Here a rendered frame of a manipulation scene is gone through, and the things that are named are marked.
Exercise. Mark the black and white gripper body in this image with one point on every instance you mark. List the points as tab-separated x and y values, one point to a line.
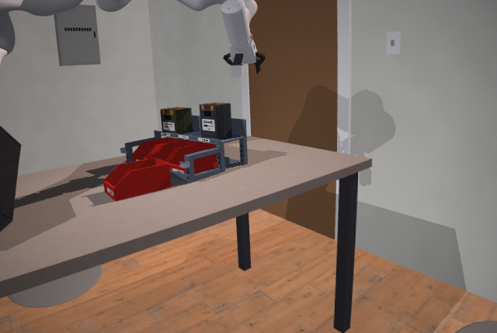
248	52

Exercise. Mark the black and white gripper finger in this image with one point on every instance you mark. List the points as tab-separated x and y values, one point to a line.
226	58
259	61

